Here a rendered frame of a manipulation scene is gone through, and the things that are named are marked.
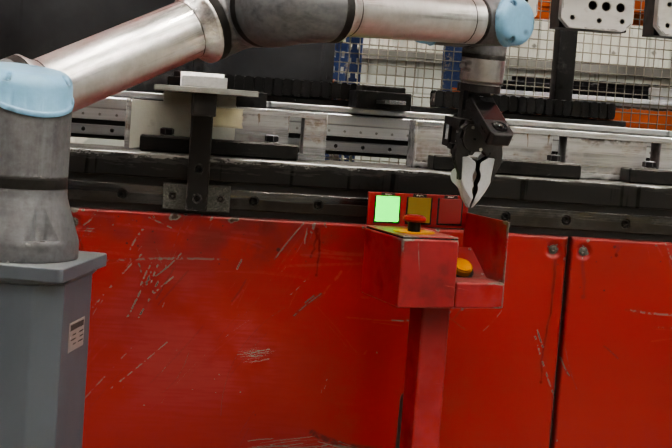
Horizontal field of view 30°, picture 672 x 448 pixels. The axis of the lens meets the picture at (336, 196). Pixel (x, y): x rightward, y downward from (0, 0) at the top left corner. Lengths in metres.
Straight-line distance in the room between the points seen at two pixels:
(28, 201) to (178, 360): 0.91
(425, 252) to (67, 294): 0.76
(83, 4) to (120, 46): 1.25
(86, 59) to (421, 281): 0.71
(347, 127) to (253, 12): 1.01
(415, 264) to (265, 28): 0.54
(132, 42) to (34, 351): 0.47
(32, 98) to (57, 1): 1.48
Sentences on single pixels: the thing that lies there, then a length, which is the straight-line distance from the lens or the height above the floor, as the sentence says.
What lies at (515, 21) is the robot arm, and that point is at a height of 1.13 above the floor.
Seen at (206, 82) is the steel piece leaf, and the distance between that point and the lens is 2.37.
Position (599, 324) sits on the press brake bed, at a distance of 2.51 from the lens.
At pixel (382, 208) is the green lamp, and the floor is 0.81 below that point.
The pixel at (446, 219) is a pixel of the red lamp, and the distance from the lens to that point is 2.27.
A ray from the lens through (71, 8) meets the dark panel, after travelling 2.98.
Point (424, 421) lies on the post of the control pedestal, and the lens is 2.21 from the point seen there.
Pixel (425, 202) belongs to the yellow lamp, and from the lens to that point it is 2.25.
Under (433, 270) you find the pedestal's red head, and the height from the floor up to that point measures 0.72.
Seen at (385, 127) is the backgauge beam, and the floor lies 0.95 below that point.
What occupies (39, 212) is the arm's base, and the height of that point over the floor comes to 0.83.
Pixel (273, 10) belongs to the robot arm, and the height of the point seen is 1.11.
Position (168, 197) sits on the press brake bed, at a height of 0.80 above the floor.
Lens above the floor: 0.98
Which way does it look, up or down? 4 degrees down
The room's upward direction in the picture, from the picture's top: 4 degrees clockwise
